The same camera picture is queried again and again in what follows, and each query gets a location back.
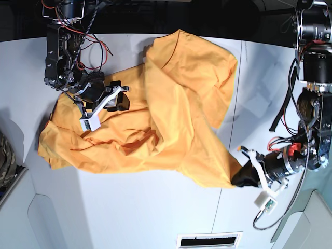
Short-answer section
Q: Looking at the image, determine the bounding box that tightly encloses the camouflage cloth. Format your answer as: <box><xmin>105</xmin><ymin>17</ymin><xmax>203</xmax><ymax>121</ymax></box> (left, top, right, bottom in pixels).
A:
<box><xmin>1</xmin><ymin>133</ymin><xmax>17</xmax><ymax>188</ymax></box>

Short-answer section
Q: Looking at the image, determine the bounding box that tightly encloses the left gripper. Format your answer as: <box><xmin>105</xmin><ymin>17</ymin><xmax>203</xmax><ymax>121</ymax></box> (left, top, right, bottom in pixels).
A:
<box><xmin>231</xmin><ymin>146</ymin><xmax>289</xmax><ymax>188</ymax></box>

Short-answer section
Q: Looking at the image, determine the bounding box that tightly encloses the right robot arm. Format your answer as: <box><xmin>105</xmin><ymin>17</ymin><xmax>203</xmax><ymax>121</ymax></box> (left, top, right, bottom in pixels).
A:
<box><xmin>41</xmin><ymin>1</ymin><xmax>130</xmax><ymax>113</ymax></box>

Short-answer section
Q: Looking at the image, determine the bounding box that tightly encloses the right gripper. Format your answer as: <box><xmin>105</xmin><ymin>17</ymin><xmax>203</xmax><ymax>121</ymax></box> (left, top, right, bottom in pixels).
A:
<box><xmin>70</xmin><ymin>71</ymin><xmax>130</xmax><ymax>111</ymax></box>

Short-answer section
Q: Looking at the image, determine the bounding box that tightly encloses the yellow orange t-shirt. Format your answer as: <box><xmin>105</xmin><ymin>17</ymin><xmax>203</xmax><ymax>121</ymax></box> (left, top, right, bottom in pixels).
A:
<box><xmin>38</xmin><ymin>30</ymin><xmax>241</xmax><ymax>188</ymax></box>

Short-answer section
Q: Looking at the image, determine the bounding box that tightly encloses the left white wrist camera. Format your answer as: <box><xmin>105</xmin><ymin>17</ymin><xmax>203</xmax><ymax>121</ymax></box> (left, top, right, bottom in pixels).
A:
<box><xmin>248</xmin><ymin>150</ymin><xmax>277</xmax><ymax>217</ymax></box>

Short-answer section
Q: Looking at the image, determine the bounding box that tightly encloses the camera braided cable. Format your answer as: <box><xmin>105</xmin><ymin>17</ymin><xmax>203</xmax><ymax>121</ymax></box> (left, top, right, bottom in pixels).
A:
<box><xmin>253</xmin><ymin>59</ymin><xmax>316</xmax><ymax>231</ymax></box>

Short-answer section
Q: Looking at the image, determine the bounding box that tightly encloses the white floor vent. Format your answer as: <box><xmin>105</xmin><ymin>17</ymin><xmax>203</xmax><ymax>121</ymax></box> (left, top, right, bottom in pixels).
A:
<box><xmin>176</xmin><ymin>232</ymin><xmax>243</xmax><ymax>249</ymax></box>

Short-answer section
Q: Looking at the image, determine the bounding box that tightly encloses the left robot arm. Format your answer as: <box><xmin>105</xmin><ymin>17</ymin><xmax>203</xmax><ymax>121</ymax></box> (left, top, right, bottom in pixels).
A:
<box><xmin>231</xmin><ymin>1</ymin><xmax>331</xmax><ymax>187</ymax></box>

